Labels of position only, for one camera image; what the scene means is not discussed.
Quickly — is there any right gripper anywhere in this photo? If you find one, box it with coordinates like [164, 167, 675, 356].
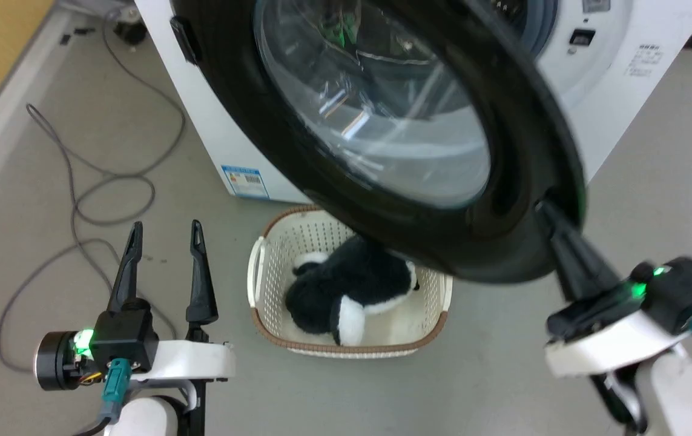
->
[536, 199, 692, 380]

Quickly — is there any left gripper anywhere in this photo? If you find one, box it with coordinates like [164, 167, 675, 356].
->
[34, 219, 237, 391]

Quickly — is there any black round washing machine door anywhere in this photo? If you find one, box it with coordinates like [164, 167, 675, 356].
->
[170, 0, 586, 284]

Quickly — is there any white front-load washing machine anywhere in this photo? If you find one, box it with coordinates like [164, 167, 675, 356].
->
[134, 0, 692, 204]

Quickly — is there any blue energy label sticker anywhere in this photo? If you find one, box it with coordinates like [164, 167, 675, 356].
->
[221, 164, 270, 200]

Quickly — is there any white laundry basket brown rim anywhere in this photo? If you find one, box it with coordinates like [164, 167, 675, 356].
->
[247, 205, 453, 358]

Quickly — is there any black and white plush toy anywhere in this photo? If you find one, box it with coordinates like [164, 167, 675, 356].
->
[285, 235, 421, 347]

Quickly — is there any black text warning label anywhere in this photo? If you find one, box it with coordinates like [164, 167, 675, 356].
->
[624, 43, 665, 79]

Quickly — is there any black plug on floor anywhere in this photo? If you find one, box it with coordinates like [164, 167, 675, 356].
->
[114, 21, 148, 47]

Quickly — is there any left gripper teal cable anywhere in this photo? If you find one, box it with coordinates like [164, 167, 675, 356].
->
[73, 357, 133, 436]

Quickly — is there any grey floor cable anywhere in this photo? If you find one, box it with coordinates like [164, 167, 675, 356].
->
[0, 18, 186, 373]

